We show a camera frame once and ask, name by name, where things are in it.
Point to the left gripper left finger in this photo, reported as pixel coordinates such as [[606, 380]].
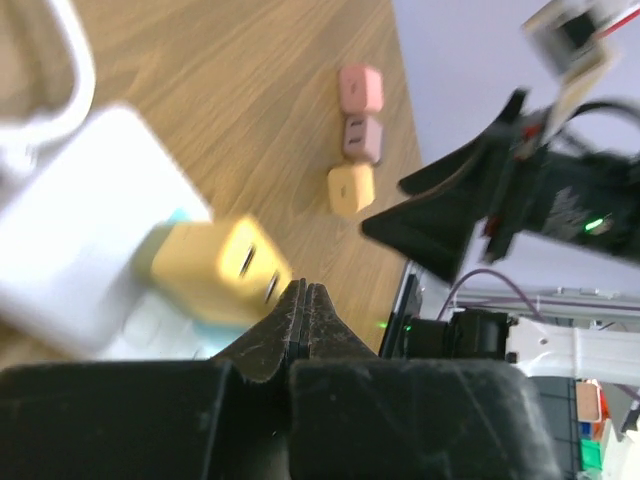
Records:
[[276, 341]]

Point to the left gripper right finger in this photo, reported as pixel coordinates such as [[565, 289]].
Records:
[[327, 337]]

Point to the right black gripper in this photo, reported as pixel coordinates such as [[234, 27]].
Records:
[[589, 199]]

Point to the brown pink charger plug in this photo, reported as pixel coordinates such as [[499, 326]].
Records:
[[363, 138]]

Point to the pink orange charger plug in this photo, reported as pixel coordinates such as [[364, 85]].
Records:
[[360, 89]]

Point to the white power strip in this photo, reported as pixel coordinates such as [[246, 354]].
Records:
[[69, 235]]

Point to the teal charger plug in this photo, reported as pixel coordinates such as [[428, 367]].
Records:
[[214, 338]]

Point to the yellow two-port charger plug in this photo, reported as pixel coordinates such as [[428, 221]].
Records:
[[227, 272]]

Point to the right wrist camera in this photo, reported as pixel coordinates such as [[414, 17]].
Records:
[[570, 36]]

